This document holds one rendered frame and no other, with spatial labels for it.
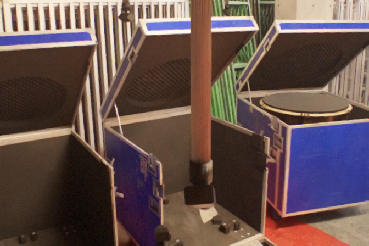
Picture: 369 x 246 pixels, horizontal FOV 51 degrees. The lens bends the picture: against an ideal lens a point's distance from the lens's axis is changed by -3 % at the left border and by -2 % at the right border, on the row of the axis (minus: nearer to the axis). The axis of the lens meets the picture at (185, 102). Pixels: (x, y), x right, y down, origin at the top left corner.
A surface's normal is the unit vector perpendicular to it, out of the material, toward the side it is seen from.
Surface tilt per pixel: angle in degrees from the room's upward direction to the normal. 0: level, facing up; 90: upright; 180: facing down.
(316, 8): 90
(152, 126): 90
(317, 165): 90
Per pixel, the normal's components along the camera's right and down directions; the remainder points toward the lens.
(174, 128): 0.52, 0.20
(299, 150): 0.23, 0.22
